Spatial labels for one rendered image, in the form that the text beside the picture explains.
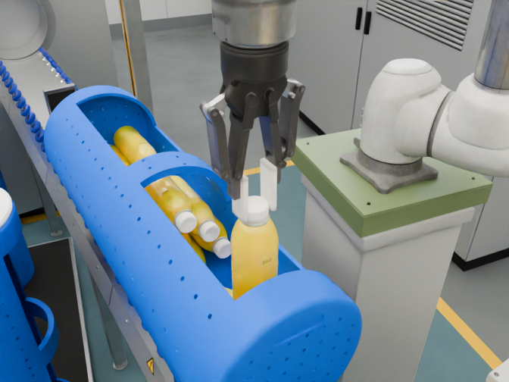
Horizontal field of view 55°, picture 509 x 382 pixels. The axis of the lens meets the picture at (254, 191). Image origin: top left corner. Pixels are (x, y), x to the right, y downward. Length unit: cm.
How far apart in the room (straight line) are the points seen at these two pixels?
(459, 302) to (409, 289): 113
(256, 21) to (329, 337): 47
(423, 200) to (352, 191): 16
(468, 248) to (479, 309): 28
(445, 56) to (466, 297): 111
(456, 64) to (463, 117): 130
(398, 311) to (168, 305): 83
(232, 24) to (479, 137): 69
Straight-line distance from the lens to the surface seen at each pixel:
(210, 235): 99
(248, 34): 51
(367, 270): 125
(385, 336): 151
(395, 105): 113
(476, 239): 255
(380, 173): 121
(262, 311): 66
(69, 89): 176
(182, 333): 73
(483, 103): 106
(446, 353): 230
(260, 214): 65
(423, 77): 114
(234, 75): 54
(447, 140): 112
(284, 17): 52
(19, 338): 142
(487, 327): 246
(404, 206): 117
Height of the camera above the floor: 173
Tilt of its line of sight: 35 degrees down
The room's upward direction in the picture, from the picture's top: straight up
